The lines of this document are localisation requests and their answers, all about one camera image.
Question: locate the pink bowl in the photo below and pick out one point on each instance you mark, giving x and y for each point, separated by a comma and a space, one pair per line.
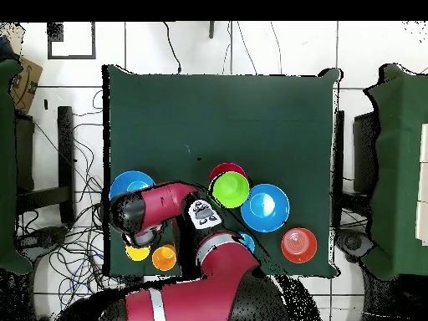
211, 175

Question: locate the green bowl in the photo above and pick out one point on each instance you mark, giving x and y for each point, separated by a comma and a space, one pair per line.
230, 190

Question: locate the yellow cup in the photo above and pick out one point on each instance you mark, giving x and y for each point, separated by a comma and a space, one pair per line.
137, 254

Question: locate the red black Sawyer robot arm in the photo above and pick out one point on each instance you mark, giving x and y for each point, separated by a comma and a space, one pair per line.
200, 284

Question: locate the dark green tablecloth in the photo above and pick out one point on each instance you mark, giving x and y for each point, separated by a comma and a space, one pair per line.
217, 117

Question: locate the large blue bowl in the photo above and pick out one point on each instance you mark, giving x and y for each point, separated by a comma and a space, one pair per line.
128, 179
271, 207

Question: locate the blue cup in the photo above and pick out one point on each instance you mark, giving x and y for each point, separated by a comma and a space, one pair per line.
249, 240

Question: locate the light orange cup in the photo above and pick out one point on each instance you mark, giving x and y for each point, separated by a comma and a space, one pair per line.
164, 258

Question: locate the orange bowl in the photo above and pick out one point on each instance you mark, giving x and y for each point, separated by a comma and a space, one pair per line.
299, 245

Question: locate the short dark bar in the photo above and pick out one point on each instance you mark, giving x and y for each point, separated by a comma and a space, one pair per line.
211, 30

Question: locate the black metal stand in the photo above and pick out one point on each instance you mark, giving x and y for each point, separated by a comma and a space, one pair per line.
66, 150
364, 153

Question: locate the green cloth side table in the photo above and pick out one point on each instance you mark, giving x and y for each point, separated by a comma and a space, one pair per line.
6, 167
398, 167

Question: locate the cardboard box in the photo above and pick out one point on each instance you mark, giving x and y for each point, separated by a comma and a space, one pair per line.
26, 83

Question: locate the white box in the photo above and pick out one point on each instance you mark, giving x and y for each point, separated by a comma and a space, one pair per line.
424, 187

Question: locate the grey pedestal foot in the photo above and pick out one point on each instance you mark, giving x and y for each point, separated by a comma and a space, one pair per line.
43, 238
354, 242

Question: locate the black square floor frame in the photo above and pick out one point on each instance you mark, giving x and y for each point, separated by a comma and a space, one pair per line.
72, 57

